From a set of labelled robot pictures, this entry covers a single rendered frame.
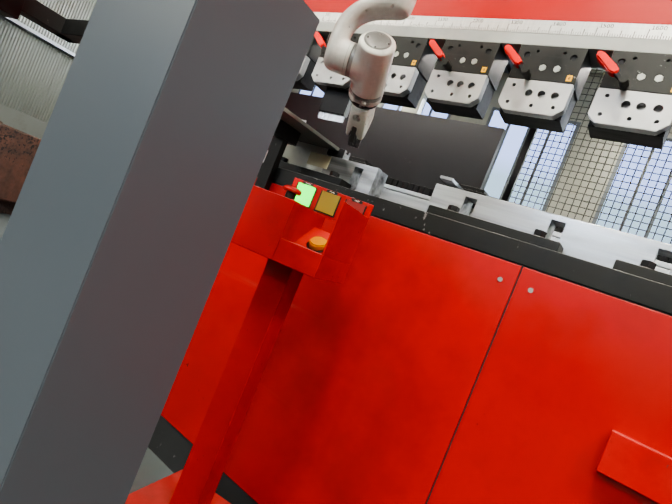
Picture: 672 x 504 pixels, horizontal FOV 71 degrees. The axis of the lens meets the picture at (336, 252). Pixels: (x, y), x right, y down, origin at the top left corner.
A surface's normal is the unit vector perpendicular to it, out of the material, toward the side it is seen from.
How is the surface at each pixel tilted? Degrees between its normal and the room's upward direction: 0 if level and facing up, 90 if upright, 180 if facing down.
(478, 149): 90
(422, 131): 90
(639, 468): 90
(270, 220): 90
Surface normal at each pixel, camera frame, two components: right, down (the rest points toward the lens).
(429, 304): -0.52, -0.21
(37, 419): 0.80, 0.33
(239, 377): -0.34, -0.13
